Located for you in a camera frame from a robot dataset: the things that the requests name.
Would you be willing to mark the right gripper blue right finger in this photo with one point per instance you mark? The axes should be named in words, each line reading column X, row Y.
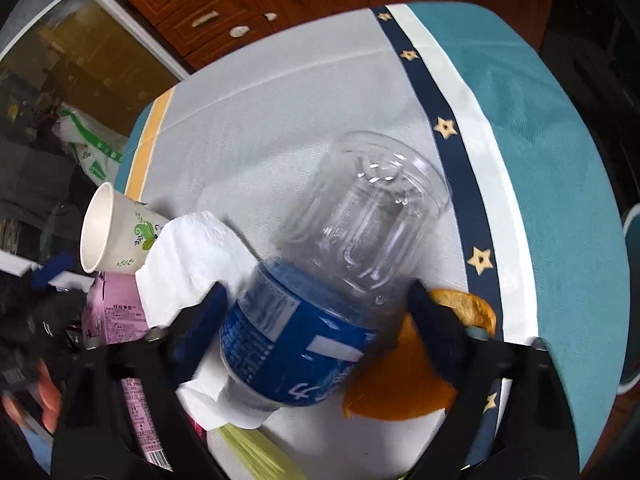
column 536, row 437

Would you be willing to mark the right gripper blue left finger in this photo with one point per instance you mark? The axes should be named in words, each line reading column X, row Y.
column 93, row 439

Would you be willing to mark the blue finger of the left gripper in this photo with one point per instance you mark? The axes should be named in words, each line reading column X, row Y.
column 51, row 269

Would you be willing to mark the pink carton box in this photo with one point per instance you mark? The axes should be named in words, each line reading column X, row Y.
column 114, row 316

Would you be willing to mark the orange peel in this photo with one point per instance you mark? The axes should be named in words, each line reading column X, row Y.
column 412, row 379

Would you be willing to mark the white paper towel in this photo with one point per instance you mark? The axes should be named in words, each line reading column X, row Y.
column 189, row 282

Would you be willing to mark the clear bottle blue label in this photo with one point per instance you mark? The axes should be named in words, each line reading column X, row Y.
column 333, row 289

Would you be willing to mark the teal trash bin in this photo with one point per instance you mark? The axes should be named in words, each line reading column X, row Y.
column 630, row 373

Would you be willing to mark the person left hand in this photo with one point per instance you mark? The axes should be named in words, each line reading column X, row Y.
column 50, row 402

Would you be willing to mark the white paper cup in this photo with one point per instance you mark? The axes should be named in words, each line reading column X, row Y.
column 117, row 233

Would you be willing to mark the green white shopping bag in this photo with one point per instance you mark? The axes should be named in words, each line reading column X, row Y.
column 97, row 149

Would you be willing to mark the light green paper piece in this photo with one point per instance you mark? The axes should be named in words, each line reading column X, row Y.
column 259, row 455

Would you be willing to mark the glass sliding door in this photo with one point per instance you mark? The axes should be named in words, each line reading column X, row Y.
column 91, row 55

